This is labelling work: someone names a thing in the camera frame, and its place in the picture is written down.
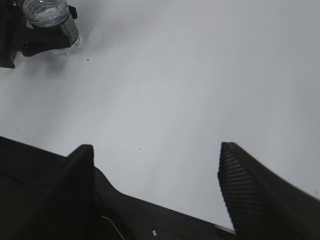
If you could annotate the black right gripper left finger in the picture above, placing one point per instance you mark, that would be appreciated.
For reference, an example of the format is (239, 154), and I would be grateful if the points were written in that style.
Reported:
(58, 204)

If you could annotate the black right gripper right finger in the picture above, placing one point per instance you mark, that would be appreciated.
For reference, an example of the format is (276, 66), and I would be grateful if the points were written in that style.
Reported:
(262, 205)

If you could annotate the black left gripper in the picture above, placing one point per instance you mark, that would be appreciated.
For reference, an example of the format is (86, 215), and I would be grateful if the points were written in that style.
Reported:
(30, 41)

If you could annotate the clear green-label water bottle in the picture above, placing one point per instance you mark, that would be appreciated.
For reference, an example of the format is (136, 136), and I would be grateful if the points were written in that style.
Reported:
(54, 17)

